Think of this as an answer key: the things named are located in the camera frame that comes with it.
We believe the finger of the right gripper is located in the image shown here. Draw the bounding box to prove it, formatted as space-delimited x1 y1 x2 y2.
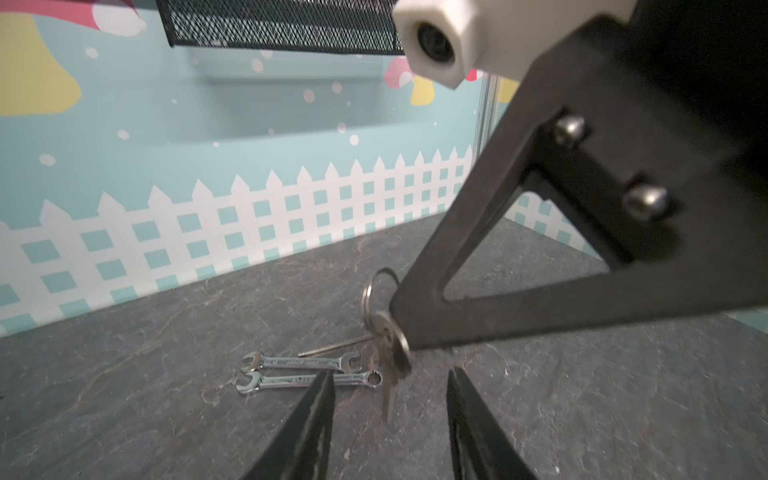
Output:
390 11 767 350

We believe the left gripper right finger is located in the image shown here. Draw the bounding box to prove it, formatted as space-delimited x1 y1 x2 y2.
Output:
446 367 537 480

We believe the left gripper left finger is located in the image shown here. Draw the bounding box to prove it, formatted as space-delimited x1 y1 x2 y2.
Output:
242 372 336 479

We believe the metal hex key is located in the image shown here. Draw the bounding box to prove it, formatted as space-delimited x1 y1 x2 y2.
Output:
298 334 373 358

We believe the shorter silver wrench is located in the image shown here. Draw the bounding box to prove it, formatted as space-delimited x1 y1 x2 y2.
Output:
240 352 362 374

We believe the longer silver wrench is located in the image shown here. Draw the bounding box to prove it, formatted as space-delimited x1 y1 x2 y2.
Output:
235 370 384 395

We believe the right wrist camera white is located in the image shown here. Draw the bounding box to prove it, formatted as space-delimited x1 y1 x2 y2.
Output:
392 0 637 89

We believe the black wire mesh basket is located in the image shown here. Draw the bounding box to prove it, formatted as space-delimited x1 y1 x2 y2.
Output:
156 0 403 56

